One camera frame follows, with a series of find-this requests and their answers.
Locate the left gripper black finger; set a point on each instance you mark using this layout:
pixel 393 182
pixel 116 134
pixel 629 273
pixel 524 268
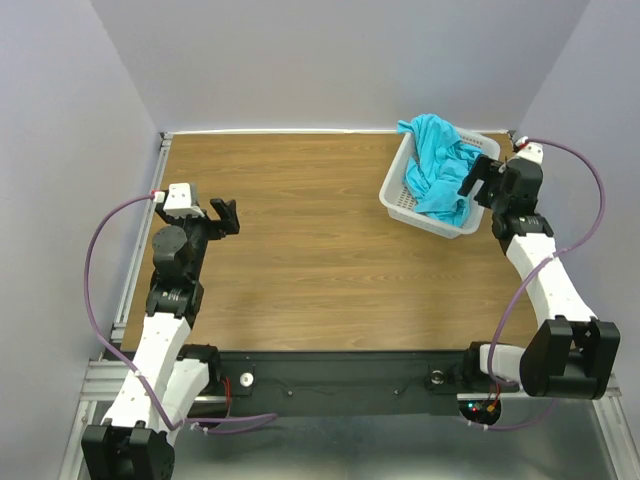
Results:
pixel 221 209
pixel 232 224

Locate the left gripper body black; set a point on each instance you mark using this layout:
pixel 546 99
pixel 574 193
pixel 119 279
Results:
pixel 216 226

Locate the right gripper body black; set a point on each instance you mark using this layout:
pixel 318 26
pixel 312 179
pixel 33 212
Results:
pixel 486 181

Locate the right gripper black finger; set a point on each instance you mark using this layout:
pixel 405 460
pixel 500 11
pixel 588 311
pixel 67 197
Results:
pixel 484 196
pixel 480 171

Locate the turquoise t shirt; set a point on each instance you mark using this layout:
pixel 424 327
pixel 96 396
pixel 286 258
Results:
pixel 436 171

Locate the white plastic basket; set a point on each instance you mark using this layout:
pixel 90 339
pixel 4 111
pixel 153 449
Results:
pixel 398 201

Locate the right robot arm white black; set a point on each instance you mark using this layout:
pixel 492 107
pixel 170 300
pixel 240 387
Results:
pixel 573 352

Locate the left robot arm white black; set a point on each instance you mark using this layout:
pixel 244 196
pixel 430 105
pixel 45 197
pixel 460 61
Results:
pixel 136 437

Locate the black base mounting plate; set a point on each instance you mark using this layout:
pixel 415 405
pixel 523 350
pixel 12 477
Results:
pixel 344 383

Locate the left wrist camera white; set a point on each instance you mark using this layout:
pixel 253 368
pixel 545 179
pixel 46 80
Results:
pixel 179 197

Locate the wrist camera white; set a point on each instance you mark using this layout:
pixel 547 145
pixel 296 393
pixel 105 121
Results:
pixel 526 149
pixel 179 197

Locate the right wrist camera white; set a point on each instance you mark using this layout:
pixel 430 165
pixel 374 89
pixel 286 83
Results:
pixel 526 149

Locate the left aluminium frame rail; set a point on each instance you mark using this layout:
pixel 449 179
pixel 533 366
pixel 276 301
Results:
pixel 121 319

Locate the front aluminium frame rail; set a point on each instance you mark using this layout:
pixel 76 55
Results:
pixel 103 381

